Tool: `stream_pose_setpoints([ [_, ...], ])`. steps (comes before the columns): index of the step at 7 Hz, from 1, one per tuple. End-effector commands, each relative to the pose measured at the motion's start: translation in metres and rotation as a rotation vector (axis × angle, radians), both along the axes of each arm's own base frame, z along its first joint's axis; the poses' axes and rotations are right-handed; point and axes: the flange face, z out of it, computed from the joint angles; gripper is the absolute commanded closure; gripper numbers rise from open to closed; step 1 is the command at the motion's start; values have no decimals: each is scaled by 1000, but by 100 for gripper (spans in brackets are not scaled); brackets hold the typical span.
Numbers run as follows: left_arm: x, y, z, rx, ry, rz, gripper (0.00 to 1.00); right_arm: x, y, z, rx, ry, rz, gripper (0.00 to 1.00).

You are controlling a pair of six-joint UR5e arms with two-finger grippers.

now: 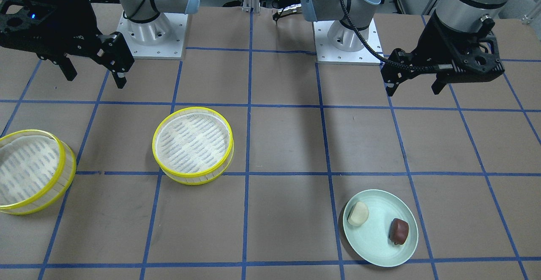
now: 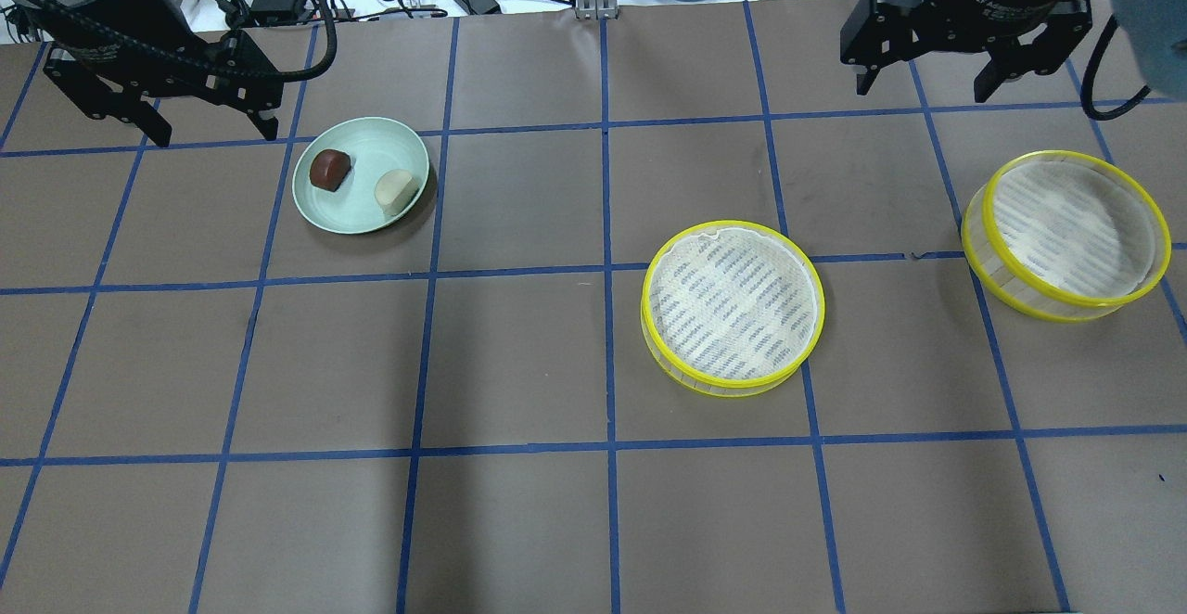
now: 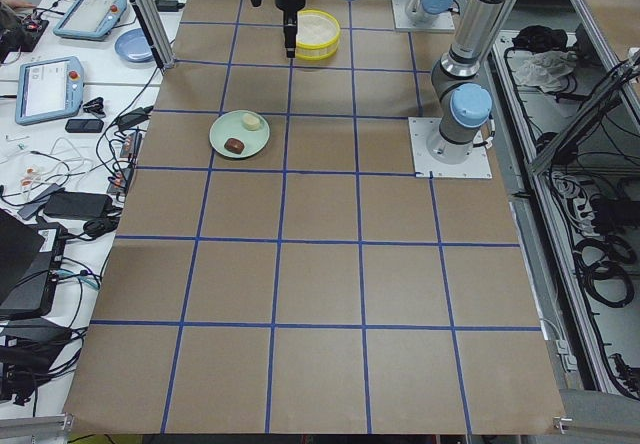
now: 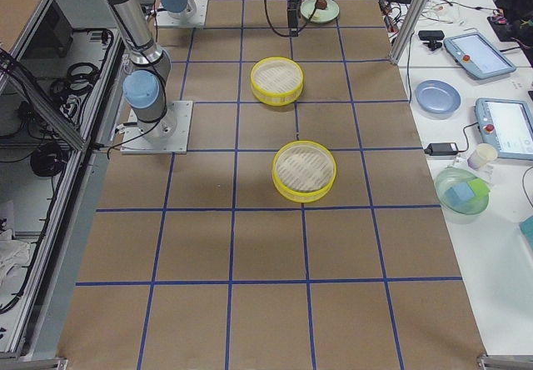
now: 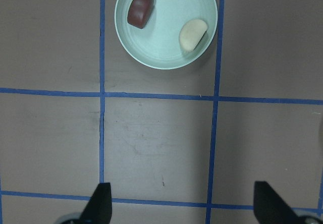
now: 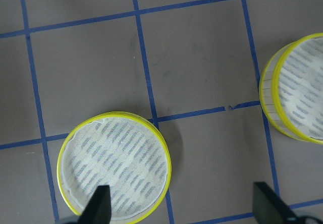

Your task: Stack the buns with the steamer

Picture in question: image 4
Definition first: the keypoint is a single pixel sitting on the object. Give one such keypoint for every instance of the aluminium frame post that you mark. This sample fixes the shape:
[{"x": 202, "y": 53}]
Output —
[{"x": 407, "y": 28}]

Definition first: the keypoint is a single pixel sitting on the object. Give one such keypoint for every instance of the teach pendant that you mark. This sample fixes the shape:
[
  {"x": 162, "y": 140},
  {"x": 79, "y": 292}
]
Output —
[
  {"x": 506, "y": 125},
  {"x": 480, "y": 58}
]

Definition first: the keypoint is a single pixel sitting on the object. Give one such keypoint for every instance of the teach pendant upper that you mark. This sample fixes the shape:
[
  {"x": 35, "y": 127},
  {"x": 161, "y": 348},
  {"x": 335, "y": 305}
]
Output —
[{"x": 480, "y": 58}]

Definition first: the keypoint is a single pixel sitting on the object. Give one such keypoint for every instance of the yellow steamer basket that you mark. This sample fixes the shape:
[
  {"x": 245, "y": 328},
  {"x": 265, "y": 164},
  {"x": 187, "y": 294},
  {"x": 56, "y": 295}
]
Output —
[
  {"x": 303, "y": 171},
  {"x": 276, "y": 81}
]

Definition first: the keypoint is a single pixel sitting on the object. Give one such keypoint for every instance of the blue plate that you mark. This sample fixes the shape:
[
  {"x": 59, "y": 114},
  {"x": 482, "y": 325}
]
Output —
[{"x": 437, "y": 99}]

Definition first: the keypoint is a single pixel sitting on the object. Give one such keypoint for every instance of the black power adapter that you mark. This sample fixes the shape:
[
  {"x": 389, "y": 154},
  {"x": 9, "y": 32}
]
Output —
[{"x": 441, "y": 149}]

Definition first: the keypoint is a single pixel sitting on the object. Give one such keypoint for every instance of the green plate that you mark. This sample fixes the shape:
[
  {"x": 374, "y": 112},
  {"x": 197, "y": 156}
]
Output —
[{"x": 310, "y": 12}]

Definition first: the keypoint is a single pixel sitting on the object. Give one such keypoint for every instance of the black webcam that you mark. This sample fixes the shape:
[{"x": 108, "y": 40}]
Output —
[{"x": 431, "y": 38}]

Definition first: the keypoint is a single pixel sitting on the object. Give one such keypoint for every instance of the paper cup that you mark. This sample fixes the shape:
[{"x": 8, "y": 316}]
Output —
[{"x": 483, "y": 154}]

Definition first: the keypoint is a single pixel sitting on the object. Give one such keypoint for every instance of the clear bowl with sponges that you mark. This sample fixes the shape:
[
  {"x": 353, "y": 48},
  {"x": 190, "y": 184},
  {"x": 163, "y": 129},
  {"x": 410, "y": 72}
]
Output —
[{"x": 462, "y": 194}]

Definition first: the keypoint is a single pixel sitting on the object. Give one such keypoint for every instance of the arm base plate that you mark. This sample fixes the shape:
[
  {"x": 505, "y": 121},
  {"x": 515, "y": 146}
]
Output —
[
  {"x": 171, "y": 135},
  {"x": 193, "y": 16}
]

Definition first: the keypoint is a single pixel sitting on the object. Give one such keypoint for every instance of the teach pendant lower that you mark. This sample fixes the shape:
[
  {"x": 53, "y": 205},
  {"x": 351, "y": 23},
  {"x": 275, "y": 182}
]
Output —
[{"x": 506, "y": 125}]

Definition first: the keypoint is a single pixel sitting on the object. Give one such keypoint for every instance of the brown bun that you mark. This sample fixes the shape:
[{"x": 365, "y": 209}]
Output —
[{"x": 321, "y": 4}]

